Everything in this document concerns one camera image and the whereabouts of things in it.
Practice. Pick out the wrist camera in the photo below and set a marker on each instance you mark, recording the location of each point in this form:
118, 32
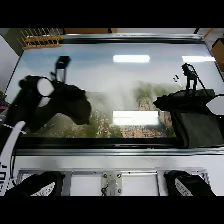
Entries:
190, 77
62, 62

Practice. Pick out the wooden slatted rack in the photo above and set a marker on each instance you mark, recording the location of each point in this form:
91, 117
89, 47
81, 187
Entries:
41, 40

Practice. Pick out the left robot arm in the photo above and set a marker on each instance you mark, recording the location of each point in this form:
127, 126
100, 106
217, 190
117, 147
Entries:
30, 100

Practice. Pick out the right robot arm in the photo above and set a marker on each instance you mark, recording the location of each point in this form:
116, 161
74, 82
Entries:
186, 101

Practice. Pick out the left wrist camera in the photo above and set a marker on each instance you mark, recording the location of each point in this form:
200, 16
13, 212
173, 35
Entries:
62, 62

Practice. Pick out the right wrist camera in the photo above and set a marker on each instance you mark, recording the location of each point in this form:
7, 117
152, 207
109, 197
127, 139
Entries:
190, 77

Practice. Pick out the dark grey garment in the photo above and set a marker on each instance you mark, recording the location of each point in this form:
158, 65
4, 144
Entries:
200, 130

